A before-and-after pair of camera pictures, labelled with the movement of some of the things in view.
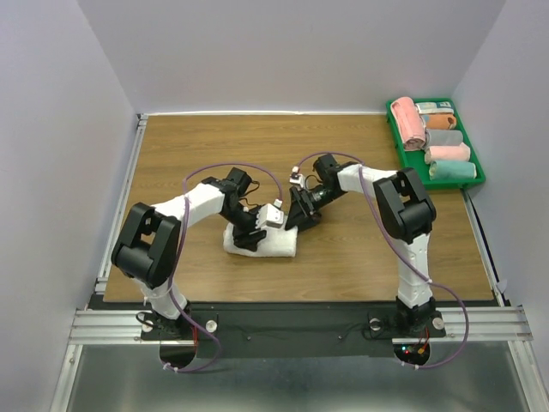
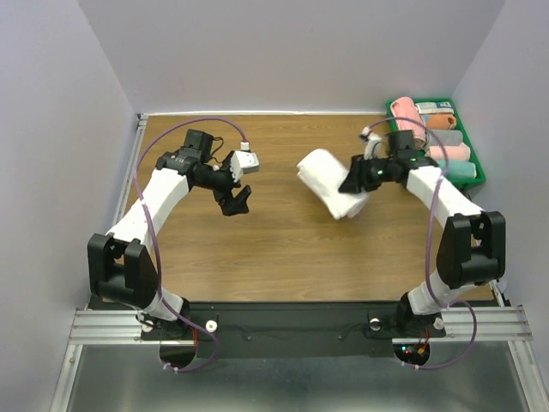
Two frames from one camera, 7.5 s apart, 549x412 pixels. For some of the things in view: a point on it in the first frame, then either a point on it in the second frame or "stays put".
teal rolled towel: x=449 y=170 stays put
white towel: x=278 y=242 to x=324 y=175
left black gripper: x=242 y=239 to x=231 y=205
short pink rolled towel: x=457 y=153 stays put
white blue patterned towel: x=438 y=107 stays put
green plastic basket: x=415 y=159 stays put
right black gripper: x=302 y=215 to x=357 y=179
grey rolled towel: x=443 y=137 stays put
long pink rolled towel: x=410 y=122 stays put
